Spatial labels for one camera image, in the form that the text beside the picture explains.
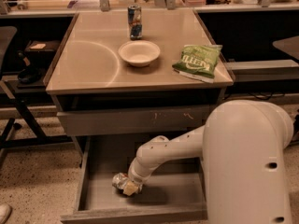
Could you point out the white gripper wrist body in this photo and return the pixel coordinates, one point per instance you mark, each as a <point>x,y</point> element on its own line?
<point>137,178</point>

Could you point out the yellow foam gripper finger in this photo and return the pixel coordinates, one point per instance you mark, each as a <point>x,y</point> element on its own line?
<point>130,189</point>

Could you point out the crushed silver can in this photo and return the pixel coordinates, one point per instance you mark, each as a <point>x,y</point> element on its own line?
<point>120,181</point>

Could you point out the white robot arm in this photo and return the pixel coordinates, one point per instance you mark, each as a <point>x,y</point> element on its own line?
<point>241,148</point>

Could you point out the open grey lower drawer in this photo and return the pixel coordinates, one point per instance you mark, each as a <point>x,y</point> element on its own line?
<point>173,193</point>

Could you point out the grey upper drawer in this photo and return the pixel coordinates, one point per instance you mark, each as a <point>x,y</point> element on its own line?
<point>134,120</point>

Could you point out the grey drawer cabinet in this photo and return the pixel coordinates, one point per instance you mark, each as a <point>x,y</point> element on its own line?
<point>90,74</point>

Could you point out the upright blue silver can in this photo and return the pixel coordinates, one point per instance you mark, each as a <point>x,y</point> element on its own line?
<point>135,22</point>

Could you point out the white paper bowl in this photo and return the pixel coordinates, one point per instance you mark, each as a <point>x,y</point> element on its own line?
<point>139,53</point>

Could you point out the white shoe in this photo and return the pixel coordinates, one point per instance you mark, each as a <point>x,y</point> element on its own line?
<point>5,211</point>

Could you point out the green chip bag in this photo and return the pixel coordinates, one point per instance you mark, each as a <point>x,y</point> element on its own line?
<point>198,62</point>

